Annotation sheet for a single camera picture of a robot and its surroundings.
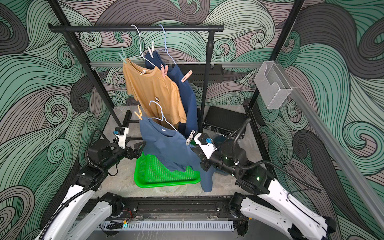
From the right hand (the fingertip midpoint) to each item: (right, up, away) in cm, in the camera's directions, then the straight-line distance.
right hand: (192, 147), depth 59 cm
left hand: (-27, +2, +12) cm, 29 cm away
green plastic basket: (-24, -20, +27) cm, 40 cm away
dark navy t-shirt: (-1, +7, +12) cm, 14 cm away
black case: (+25, +10, +48) cm, 55 cm away
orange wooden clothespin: (-25, +13, +12) cm, 31 cm away
